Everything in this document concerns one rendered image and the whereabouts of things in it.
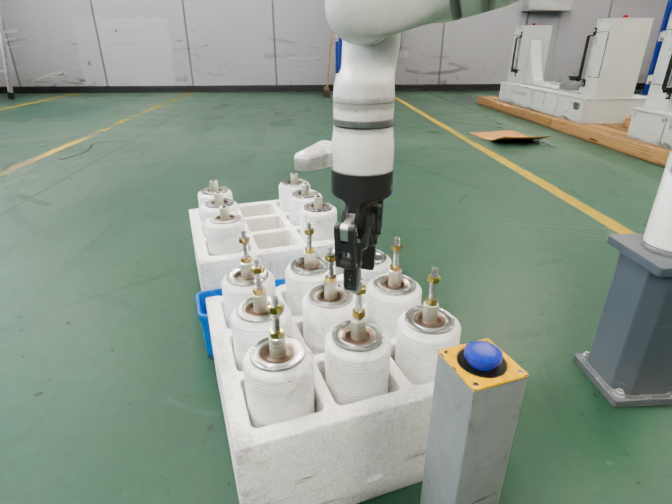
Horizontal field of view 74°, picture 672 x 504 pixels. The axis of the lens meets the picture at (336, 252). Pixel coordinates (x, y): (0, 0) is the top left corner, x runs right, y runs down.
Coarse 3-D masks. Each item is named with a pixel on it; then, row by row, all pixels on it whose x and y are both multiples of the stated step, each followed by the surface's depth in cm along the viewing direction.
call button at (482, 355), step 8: (472, 344) 49; (480, 344) 49; (488, 344) 49; (464, 352) 49; (472, 352) 48; (480, 352) 48; (488, 352) 48; (496, 352) 48; (472, 360) 48; (480, 360) 47; (488, 360) 47; (496, 360) 47; (480, 368) 48; (488, 368) 48
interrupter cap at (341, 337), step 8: (336, 328) 65; (344, 328) 65; (368, 328) 65; (376, 328) 65; (336, 336) 64; (344, 336) 64; (368, 336) 64; (376, 336) 64; (336, 344) 62; (344, 344) 62; (352, 344) 62; (360, 344) 62; (368, 344) 62; (376, 344) 62
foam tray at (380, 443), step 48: (240, 384) 65; (432, 384) 65; (240, 432) 57; (288, 432) 57; (336, 432) 60; (384, 432) 63; (240, 480) 57; (288, 480) 60; (336, 480) 63; (384, 480) 67
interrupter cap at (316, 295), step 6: (318, 288) 76; (342, 288) 76; (312, 294) 74; (318, 294) 74; (342, 294) 74; (348, 294) 74; (312, 300) 72; (318, 300) 72; (324, 300) 73; (330, 300) 73; (336, 300) 73; (342, 300) 72; (348, 300) 72; (318, 306) 71; (324, 306) 71; (330, 306) 71; (336, 306) 71; (342, 306) 71
